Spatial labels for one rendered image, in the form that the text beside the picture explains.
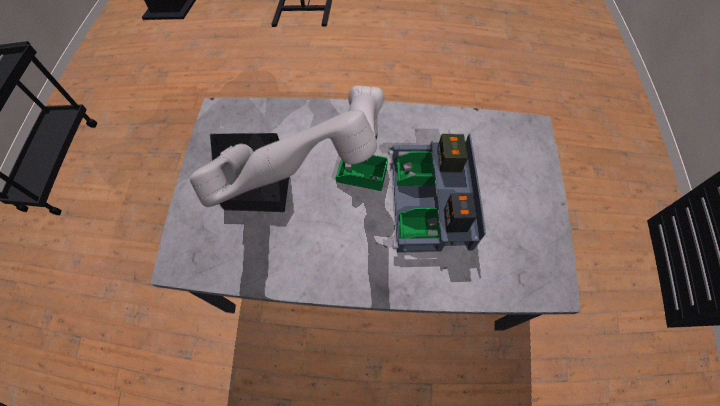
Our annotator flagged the olive green tool case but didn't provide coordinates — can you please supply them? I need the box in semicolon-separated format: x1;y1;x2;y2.
437;134;468;172

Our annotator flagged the green bin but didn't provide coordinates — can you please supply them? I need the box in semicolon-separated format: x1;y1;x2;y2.
396;152;435;186
399;208;440;239
337;155;388;191

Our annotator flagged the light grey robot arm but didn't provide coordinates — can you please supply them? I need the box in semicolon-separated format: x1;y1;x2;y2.
190;86;384;207

